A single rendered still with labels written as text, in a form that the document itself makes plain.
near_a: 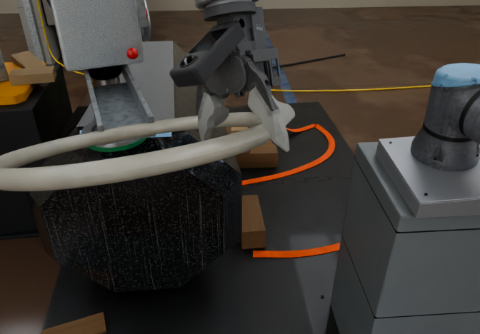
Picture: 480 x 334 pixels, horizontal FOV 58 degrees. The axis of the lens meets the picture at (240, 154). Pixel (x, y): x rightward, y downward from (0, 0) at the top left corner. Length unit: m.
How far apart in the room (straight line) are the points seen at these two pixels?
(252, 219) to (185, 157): 1.74
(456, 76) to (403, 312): 0.75
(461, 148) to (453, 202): 0.17
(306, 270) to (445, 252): 0.94
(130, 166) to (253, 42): 0.24
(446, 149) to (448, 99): 0.15
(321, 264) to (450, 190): 1.08
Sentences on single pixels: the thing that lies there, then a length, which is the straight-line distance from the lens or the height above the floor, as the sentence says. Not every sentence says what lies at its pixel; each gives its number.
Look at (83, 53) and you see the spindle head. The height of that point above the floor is 1.22.
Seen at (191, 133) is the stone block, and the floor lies 0.81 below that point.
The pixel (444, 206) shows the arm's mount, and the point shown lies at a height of 0.89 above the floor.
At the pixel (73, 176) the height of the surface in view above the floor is 1.31.
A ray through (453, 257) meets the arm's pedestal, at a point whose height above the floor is 0.68.
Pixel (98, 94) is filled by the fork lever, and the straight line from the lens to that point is 1.26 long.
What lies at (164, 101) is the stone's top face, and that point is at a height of 0.87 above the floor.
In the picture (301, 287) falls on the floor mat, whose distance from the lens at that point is 2.12.
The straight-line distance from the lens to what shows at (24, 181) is 0.59.
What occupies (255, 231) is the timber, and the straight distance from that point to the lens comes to 2.20.
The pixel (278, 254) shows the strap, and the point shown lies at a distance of 2.25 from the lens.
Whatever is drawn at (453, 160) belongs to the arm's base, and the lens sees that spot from 1.36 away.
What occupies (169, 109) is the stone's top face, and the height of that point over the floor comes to 0.87.
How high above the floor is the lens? 1.61
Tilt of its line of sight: 32 degrees down
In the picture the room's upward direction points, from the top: straight up
